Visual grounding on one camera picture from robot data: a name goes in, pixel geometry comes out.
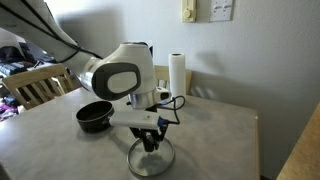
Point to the wooden chair left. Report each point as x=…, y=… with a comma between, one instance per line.
x=35, y=87

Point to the cream thermostat dial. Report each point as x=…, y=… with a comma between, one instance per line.
x=188, y=11

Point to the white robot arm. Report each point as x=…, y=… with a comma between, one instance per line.
x=127, y=72

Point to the black cooking pot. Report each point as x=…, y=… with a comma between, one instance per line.
x=95, y=116

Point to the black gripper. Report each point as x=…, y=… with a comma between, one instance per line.
x=149, y=137

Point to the white light switch plate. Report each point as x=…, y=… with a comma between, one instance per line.
x=221, y=10

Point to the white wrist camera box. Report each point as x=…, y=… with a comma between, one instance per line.
x=137, y=119

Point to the white paper towel roll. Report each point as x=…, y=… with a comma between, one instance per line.
x=177, y=74

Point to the wooden counter edge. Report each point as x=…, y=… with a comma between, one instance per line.
x=304, y=161

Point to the glass pot lid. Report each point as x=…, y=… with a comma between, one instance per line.
x=148, y=164

